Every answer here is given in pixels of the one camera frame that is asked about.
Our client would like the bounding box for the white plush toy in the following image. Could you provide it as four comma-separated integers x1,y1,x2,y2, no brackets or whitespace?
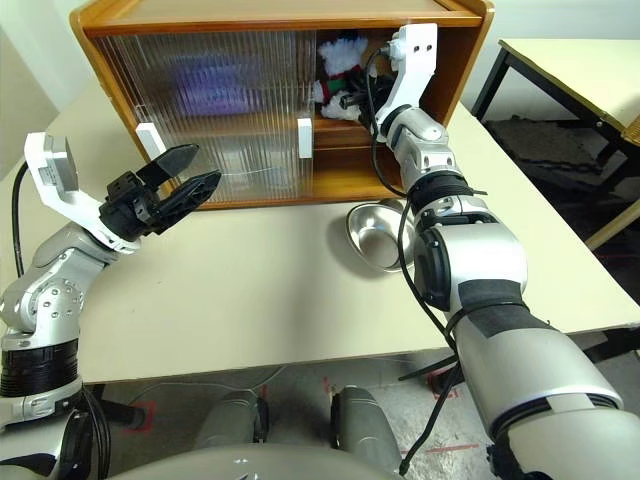
312,30,374,121

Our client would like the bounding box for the grey right robot leg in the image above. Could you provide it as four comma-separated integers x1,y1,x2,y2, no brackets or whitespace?
332,384,404,464

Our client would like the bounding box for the pale wooden bar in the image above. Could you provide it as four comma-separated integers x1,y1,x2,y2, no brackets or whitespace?
584,192,640,251

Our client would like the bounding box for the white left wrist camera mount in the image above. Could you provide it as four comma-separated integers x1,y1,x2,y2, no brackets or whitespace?
23,131,144,254

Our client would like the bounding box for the wicker chair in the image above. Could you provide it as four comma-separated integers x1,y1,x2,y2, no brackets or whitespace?
622,115,640,151

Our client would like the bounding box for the purple tissue pack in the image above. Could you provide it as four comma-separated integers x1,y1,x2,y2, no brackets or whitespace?
167,54,261,116

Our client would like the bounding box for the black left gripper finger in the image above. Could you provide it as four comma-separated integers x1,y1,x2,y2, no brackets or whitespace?
154,169,223,229
135,143,200,191

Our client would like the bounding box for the white door handle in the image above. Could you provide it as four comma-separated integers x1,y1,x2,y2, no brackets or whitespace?
296,117,314,160
135,123,169,160

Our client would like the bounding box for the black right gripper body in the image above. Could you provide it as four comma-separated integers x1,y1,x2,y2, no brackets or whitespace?
352,72,381,124

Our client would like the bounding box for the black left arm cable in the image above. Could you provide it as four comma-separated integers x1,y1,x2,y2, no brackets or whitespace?
10,162,112,476

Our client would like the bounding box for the grey robot leg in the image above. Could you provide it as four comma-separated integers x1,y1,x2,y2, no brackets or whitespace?
194,392,271,451
332,384,404,464

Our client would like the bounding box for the steel bowl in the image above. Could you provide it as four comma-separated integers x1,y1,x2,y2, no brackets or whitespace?
345,198,416,274

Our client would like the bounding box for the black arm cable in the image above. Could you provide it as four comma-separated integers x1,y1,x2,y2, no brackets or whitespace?
10,162,112,476
363,44,469,479

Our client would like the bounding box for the beige table with black frame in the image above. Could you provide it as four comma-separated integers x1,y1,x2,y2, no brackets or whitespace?
472,38,640,169

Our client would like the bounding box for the ribbed translucent sliding door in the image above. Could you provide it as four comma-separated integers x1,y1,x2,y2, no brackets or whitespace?
137,29,319,202
92,32,301,204

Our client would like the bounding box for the grey left robot leg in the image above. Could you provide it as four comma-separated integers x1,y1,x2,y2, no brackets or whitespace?
194,392,271,451

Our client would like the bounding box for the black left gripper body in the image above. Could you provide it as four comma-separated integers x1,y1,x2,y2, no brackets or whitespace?
98,169,174,239

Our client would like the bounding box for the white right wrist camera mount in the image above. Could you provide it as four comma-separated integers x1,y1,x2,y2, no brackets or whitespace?
373,22,440,139

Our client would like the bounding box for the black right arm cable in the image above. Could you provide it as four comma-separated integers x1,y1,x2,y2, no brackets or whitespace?
363,44,469,479

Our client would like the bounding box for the brown wooden cabinet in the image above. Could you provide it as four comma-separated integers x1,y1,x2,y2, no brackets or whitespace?
68,0,495,211

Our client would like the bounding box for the thin white floor cable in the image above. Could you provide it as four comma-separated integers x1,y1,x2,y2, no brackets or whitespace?
149,367,286,396

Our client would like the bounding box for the black table leg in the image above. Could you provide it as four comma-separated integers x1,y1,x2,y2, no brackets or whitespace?
398,324,640,392
92,383,152,432

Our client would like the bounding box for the grey robot torso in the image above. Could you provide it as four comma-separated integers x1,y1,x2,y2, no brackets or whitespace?
107,442,406,480

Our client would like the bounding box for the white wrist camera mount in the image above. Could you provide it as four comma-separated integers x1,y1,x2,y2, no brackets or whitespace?
373,22,440,139
23,131,144,254

